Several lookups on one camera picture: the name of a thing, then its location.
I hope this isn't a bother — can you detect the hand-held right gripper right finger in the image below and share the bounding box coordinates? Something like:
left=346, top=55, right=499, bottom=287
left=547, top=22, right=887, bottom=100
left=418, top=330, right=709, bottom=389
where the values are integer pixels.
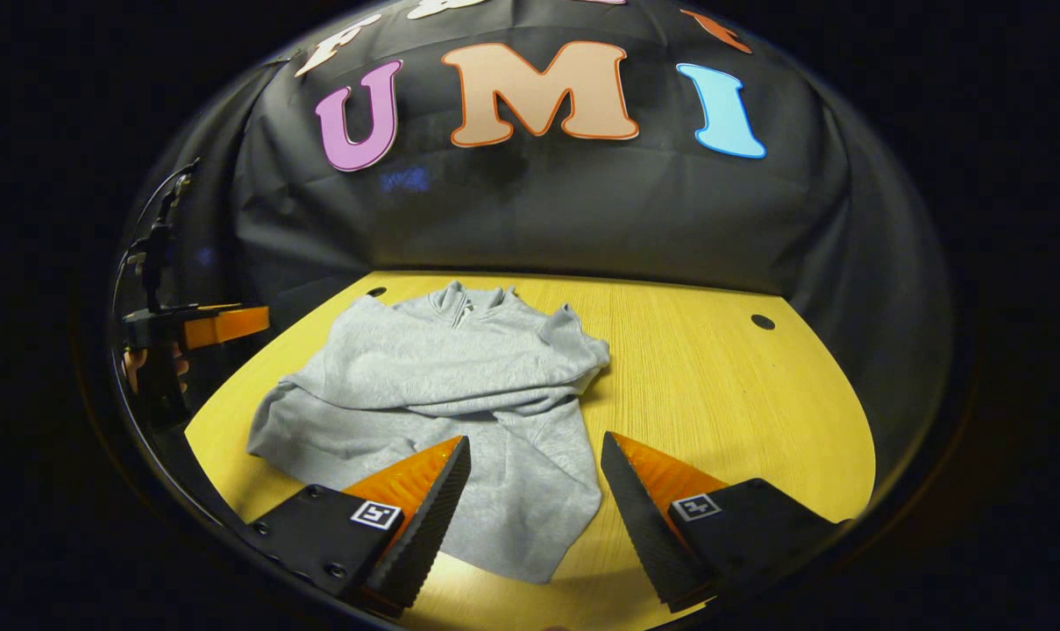
left=600, top=430, right=850, bottom=614

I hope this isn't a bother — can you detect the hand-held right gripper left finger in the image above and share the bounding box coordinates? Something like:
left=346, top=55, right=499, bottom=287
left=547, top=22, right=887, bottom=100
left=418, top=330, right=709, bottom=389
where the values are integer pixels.
left=245, top=435, right=473, bottom=619

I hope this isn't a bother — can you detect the grey zip-neck sweatshirt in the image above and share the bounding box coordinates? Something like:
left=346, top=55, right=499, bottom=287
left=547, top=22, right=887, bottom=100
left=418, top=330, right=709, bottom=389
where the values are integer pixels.
left=246, top=280, right=612, bottom=585

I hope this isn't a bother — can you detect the black backdrop cloth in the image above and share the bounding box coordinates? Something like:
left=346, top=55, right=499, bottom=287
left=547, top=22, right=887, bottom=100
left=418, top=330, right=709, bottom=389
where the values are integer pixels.
left=109, top=0, right=956, bottom=474

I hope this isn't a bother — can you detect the black stand with cable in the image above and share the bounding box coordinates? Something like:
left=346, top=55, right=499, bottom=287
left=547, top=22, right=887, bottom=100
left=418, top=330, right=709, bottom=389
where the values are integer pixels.
left=113, top=156, right=204, bottom=308

